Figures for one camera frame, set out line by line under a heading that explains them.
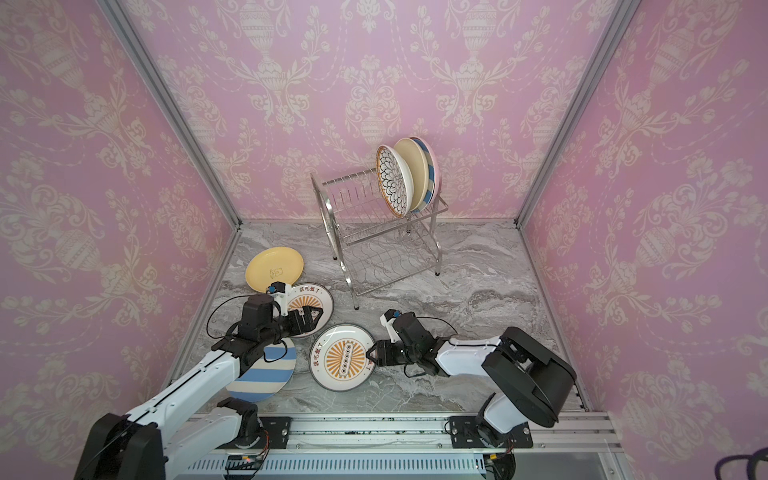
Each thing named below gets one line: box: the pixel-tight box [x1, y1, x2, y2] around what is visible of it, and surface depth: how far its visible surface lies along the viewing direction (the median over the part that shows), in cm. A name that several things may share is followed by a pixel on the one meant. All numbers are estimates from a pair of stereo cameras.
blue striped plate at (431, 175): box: [410, 137, 436, 213], surface depth 76 cm
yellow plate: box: [245, 246, 304, 293], surface depth 109 cm
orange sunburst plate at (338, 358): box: [308, 323, 378, 393], surface depth 87 cm
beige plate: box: [394, 137, 429, 212], surface depth 78 cm
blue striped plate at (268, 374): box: [226, 338, 297, 405], surface depth 81 cm
